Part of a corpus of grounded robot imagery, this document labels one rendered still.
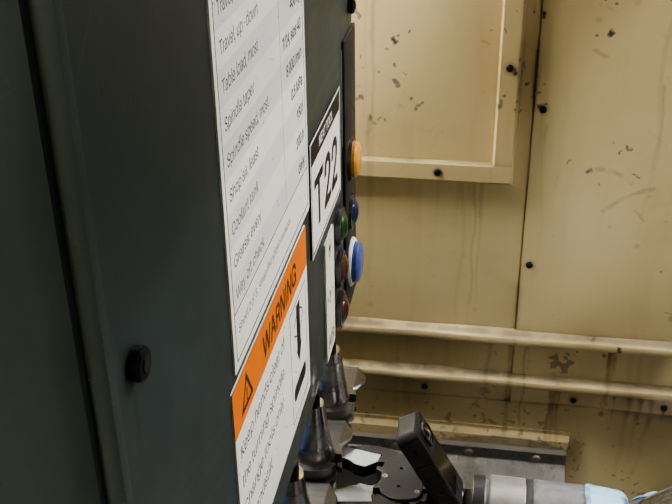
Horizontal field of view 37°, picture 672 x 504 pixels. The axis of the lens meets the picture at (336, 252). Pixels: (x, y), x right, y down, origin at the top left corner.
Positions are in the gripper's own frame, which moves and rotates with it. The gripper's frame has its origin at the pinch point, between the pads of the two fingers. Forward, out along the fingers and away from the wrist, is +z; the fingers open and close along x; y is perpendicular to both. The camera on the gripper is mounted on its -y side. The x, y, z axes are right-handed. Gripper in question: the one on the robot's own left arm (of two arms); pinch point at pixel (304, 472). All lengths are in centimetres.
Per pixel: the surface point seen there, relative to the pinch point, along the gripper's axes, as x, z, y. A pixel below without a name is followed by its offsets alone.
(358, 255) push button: -24.1, -8.9, -40.7
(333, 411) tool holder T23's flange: 7.9, -1.9, -2.8
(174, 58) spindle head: -57, -8, -65
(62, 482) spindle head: -65, -6, -55
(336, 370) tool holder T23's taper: 9.6, -2.0, -7.5
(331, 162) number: -31, -8, -50
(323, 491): -4.7, -3.0, -1.7
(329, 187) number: -31, -8, -49
